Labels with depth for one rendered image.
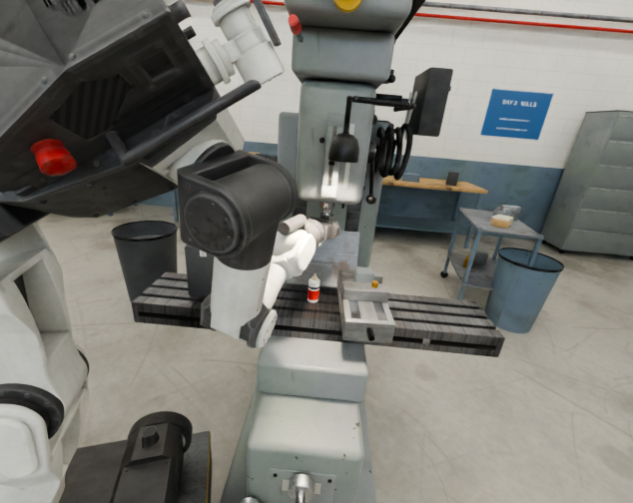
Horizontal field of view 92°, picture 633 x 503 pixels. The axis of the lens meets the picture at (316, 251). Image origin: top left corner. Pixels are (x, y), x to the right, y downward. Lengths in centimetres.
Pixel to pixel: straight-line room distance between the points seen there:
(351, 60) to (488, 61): 488
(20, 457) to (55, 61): 63
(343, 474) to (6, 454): 72
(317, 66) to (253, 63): 33
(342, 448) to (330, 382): 17
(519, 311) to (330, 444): 240
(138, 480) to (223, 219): 90
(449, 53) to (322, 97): 468
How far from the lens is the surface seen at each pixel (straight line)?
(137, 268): 279
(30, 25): 41
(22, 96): 40
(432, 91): 122
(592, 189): 582
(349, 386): 103
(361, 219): 140
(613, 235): 628
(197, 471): 135
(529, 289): 303
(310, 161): 88
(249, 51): 55
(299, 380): 102
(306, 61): 86
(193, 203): 39
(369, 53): 86
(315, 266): 138
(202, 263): 112
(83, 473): 125
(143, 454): 116
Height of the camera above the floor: 152
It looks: 22 degrees down
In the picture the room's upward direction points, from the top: 5 degrees clockwise
